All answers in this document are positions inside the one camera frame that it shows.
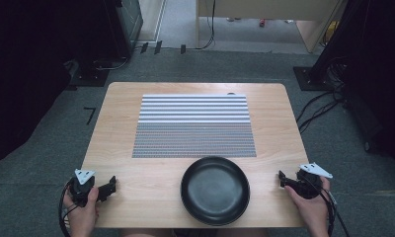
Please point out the dark curtain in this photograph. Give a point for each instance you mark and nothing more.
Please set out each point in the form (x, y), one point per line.
(27, 72)
(376, 75)

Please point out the dark equipment cabinet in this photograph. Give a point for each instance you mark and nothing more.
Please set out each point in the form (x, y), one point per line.
(129, 23)

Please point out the black corner tape mark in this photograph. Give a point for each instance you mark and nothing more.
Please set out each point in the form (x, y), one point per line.
(91, 113)

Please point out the person's left hand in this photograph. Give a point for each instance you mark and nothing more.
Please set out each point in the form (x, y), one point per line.
(83, 217)

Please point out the person's right hand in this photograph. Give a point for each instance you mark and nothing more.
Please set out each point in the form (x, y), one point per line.
(309, 210)

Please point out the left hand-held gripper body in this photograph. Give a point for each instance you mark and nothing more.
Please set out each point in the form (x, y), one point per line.
(81, 187)

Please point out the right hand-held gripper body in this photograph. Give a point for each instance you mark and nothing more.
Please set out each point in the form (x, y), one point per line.
(306, 186)

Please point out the black stand base plate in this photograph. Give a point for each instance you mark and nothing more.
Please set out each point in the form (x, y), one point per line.
(309, 79)
(88, 77)

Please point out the black round plate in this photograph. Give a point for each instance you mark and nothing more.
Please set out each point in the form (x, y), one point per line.
(215, 191)

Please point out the light wooden desk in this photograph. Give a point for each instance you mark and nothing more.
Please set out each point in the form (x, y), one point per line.
(268, 8)

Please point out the striped woven placemat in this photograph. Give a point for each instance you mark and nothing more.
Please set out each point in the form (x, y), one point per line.
(194, 128)

